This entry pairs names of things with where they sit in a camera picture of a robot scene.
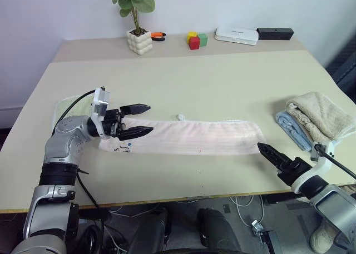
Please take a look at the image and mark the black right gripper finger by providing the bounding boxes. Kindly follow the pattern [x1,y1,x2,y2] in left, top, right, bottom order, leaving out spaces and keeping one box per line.
[258,147,288,172]
[257,142,291,163]

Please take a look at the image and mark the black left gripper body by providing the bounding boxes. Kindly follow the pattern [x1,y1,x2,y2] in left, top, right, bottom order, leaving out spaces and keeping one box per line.
[101,107,126,138]

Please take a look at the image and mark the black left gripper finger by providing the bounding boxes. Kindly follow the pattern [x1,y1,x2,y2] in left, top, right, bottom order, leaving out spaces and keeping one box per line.
[116,126,155,142]
[120,103,152,117]

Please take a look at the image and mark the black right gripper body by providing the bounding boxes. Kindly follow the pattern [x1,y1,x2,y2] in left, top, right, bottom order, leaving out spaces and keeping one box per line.
[276,157,313,186]

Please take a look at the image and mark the light blue folded towel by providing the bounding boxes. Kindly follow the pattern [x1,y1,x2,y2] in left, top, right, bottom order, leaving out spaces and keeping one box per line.
[275,111,314,152]

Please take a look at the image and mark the long pink towel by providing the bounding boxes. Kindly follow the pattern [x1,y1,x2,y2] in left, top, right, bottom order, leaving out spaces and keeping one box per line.
[98,118,268,156]

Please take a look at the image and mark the beige folded fluffy towel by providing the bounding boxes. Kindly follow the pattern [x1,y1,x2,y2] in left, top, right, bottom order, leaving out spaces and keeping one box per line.
[285,91,356,141]

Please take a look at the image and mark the black bar under table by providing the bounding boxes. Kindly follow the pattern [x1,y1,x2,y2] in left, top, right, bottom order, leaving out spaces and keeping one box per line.
[263,192,310,207]

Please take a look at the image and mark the white bubble plant pot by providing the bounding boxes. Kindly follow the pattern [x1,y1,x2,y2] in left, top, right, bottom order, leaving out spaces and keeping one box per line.
[126,28,154,56]

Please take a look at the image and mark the beige shoe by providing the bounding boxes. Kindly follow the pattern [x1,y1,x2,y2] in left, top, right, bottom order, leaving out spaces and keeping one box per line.
[309,221,339,254]

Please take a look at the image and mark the orange and black pliers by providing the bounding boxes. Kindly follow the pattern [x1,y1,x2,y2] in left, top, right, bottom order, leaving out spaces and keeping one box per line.
[150,31,167,42]

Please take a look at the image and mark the dark rounded shape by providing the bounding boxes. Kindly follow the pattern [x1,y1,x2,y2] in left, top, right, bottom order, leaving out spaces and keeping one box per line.
[195,207,243,254]
[119,206,171,254]

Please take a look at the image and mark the green leafy plant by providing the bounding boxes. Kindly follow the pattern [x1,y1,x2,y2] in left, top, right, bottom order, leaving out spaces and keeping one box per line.
[112,0,157,35]

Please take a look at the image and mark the dark ribbed chair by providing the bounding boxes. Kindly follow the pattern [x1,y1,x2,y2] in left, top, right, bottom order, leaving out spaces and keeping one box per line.
[324,33,356,106]

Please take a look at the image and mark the long black box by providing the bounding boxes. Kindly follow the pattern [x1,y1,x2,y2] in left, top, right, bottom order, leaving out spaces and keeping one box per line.
[256,27,295,41]

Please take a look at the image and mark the flat white box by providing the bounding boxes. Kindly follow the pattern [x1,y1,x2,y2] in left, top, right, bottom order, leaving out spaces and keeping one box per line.
[214,26,260,46]

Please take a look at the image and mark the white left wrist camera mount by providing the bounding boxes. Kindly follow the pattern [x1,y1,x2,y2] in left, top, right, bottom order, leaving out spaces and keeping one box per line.
[89,86,113,140]

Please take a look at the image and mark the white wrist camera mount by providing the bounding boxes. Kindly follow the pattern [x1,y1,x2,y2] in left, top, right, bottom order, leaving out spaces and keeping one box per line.
[290,141,339,194]
[89,86,113,140]

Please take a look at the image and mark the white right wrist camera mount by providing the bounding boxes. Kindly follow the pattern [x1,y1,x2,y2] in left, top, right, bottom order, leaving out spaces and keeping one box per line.
[290,141,339,194]

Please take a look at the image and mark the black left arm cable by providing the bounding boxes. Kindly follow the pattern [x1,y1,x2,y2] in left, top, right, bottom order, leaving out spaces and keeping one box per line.
[51,89,97,135]

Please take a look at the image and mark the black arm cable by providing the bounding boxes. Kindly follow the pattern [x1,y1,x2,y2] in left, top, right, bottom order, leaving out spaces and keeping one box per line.
[315,144,356,180]
[51,89,97,135]

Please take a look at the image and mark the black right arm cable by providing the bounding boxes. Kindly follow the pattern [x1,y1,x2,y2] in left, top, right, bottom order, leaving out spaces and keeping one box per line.
[315,144,356,180]

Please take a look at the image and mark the white cable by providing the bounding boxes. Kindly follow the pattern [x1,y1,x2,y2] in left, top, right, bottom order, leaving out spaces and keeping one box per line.
[230,194,265,227]

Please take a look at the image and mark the thin black cable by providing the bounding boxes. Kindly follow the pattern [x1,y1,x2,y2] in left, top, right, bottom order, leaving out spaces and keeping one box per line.
[75,167,107,254]

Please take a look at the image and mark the black bracket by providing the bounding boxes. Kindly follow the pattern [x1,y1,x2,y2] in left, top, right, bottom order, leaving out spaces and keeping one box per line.
[259,230,282,254]

